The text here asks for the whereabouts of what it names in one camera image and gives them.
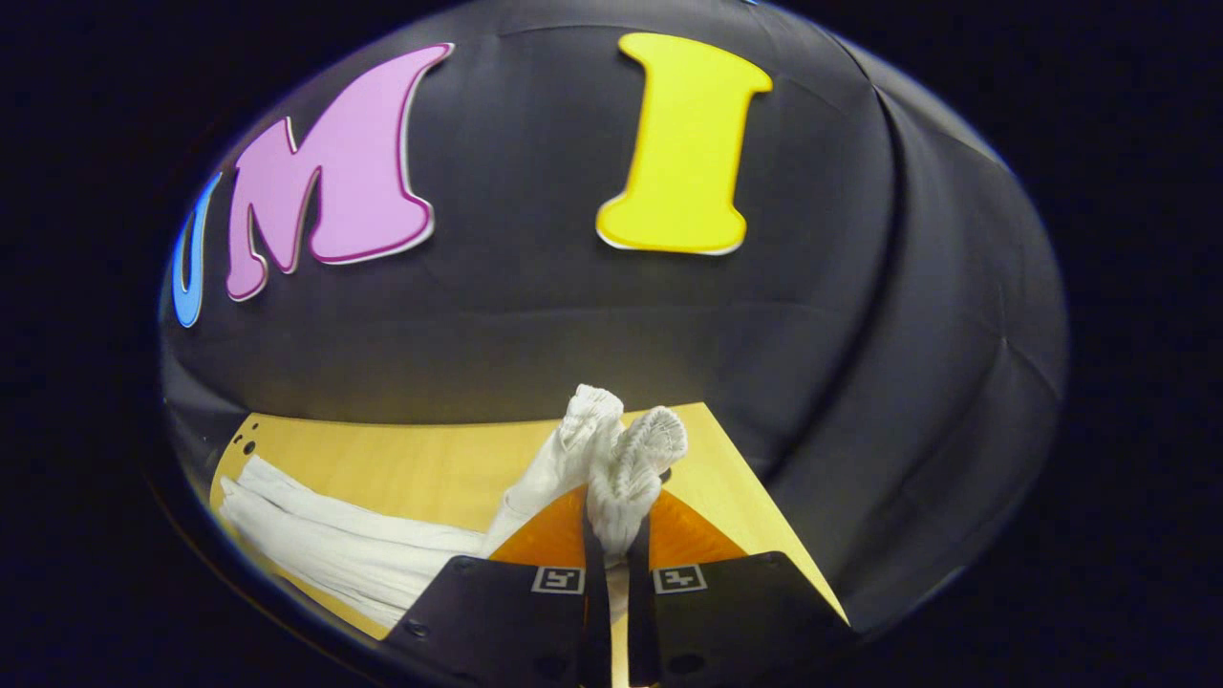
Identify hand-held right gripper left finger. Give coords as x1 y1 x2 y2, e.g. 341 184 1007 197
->
380 484 613 688

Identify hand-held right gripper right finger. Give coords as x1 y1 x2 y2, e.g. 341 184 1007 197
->
626 489 858 688

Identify white jeans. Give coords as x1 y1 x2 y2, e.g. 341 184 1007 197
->
218 384 689 688

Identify black backdrop cloth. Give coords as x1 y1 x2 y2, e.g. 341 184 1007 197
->
158 0 1069 634

